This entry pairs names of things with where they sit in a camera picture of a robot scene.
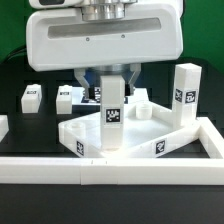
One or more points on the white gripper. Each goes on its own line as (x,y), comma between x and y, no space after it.
(81,35)

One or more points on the white desk top tray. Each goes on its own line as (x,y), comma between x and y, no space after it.
(150,138)

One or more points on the fiducial marker sheet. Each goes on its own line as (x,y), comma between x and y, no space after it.
(78,96)

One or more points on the white left fence block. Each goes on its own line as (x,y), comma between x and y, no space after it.
(3,126)

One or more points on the white right fence bar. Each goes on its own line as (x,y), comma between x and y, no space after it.
(211,139)

